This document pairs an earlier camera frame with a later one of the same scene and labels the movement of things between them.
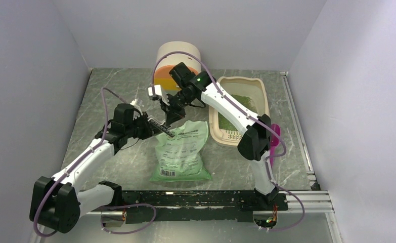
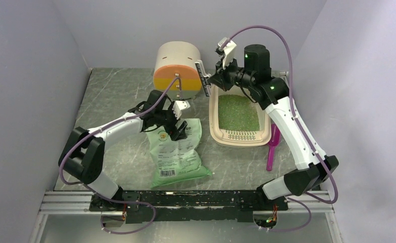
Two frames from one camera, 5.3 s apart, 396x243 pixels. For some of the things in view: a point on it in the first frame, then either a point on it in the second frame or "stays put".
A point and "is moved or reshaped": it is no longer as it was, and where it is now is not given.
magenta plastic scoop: [274, 140] stays put
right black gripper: [172, 114] -> [223, 84]
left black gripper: [149, 130] -> [180, 133]
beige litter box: [249, 93] stays put
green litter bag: [179, 157] is moved or reshaped
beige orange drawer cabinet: [170, 54] stays put
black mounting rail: [152, 206] stays put
